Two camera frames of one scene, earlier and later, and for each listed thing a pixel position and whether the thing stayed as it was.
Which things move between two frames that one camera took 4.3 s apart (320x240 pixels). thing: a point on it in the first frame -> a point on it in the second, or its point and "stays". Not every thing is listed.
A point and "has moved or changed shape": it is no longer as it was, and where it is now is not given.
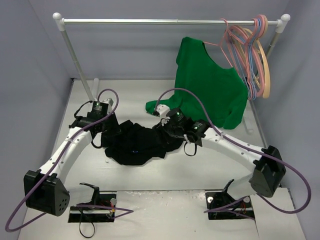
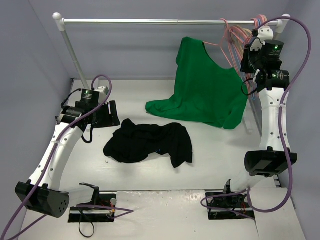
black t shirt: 130,143 has moved or changed shape
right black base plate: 221,206 stays
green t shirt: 205,88 stays
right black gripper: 162,125 -> 246,60
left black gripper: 110,126 -> 105,115
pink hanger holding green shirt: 220,44 stays
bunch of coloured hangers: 243,49 stays
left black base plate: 102,209 stays
